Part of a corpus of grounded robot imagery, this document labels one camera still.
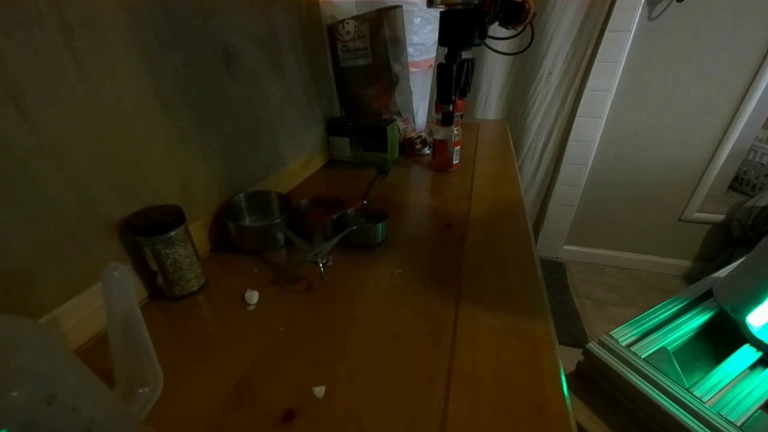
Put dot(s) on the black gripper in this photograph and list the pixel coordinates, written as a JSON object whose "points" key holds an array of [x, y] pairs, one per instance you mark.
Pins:
{"points": [[505, 27]]}

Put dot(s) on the red capped spice bottle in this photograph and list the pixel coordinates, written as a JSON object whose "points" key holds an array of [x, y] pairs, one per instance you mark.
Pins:
{"points": [[446, 143]]}

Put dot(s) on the green lit aluminium robot base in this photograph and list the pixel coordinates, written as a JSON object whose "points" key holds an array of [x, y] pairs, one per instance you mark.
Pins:
{"points": [[693, 363]]}

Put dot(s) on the brown paper bag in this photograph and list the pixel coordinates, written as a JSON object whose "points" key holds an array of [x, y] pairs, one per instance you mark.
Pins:
{"points": [[370, 62]]}

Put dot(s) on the small red toy piece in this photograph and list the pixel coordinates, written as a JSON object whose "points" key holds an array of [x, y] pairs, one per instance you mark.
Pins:
{"points": [[416, 147]]}

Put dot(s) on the green cardboard box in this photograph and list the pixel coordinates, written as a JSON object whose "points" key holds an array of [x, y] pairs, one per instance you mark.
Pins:
{"points": [[363, 139]]}

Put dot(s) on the small steel measuring cup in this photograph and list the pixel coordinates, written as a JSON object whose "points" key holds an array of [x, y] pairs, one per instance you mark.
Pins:
{"points": [[359, 225]]}

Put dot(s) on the middle steel measuring cup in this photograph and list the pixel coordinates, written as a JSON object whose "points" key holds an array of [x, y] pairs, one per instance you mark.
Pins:
{"points": [[319, 224]]}

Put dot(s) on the large steel measuring cup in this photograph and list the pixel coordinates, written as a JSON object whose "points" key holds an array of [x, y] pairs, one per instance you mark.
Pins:
{"points": [[255, 218]]}

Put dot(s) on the white crumb near can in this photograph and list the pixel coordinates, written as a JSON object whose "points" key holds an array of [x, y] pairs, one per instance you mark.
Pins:
{"points": [[251, 297]]}

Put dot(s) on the dark tin can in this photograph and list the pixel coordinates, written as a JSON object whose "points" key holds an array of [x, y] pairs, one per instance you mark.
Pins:
{"points": [[164, 251]]}

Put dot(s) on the white crumb front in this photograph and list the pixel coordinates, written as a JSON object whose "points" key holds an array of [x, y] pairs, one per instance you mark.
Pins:
{"points": [[320, 391]]}

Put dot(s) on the clear plastic pitcher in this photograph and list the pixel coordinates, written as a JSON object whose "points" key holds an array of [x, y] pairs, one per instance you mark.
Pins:
{"points": [[45, 386]]}

